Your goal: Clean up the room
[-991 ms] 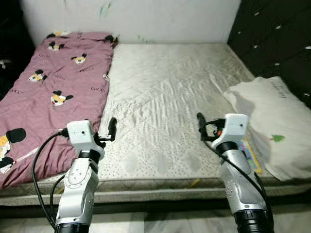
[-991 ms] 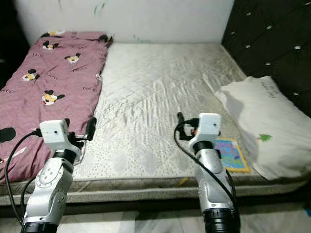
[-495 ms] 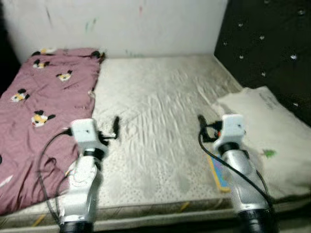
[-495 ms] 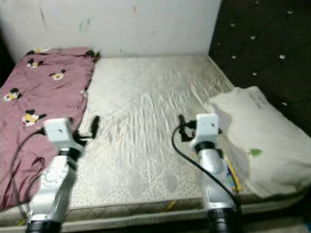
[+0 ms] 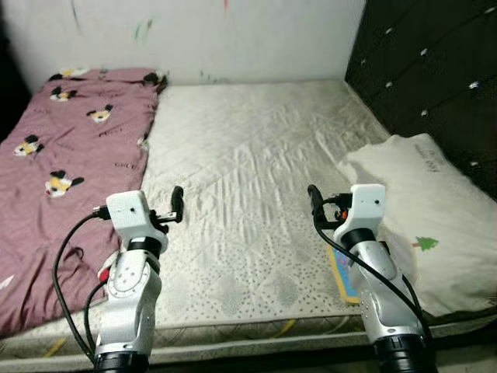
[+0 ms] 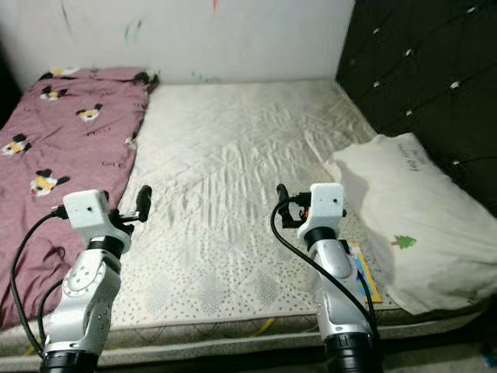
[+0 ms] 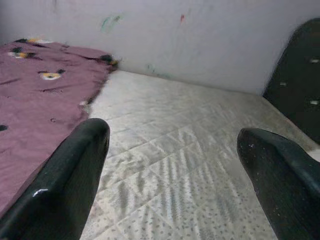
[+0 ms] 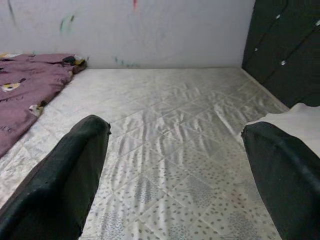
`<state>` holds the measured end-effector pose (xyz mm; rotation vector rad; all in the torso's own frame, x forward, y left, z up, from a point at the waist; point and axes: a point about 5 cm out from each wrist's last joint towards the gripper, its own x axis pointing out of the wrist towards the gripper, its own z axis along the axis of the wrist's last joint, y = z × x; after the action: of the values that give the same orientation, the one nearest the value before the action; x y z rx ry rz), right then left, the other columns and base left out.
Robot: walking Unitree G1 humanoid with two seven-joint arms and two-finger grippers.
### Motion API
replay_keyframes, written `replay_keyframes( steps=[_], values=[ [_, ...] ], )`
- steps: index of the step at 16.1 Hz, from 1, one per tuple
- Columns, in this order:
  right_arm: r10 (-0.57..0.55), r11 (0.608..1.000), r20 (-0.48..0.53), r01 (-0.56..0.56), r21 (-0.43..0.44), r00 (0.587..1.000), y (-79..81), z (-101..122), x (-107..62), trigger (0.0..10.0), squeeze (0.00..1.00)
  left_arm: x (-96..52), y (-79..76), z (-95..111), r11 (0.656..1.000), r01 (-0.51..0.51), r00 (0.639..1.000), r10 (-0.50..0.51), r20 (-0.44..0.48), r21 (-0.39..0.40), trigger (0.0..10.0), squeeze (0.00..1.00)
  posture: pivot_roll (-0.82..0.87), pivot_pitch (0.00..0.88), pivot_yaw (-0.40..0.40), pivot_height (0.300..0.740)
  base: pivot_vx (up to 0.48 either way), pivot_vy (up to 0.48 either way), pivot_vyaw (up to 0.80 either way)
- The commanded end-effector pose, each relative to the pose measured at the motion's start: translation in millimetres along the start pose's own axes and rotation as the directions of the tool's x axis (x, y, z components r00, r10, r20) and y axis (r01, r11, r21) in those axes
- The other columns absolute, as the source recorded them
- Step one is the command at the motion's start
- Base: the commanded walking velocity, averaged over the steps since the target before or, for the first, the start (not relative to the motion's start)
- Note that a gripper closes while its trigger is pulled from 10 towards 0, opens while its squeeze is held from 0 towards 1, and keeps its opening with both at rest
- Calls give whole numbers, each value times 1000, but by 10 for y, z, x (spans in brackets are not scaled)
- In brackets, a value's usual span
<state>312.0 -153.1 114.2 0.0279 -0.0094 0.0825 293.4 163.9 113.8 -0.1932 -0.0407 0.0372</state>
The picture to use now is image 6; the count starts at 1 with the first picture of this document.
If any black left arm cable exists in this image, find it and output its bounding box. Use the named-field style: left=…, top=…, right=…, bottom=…
left=10, top=206, right=71, bottom=359

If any purple cartoon print blanket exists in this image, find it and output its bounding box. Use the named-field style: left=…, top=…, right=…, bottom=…
left=0, top=67, right=159, bottom=332

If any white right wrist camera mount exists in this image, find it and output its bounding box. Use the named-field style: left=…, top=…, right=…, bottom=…
left=297, top=183, right=347, bottom=242

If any white pillow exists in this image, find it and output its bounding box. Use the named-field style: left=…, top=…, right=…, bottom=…
left=324, top=132, right=497, bottom=316

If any dark tufted headboard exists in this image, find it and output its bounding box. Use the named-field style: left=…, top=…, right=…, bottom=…
left=335, top=0, right=497, bottom=196

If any grey patterned mattress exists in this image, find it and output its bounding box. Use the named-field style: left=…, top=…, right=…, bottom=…
left=0, top=78, right=490, bottom=363

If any colourful children's book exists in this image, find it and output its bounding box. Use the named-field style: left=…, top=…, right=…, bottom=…
left=346, top=240, right=384, bottom=305

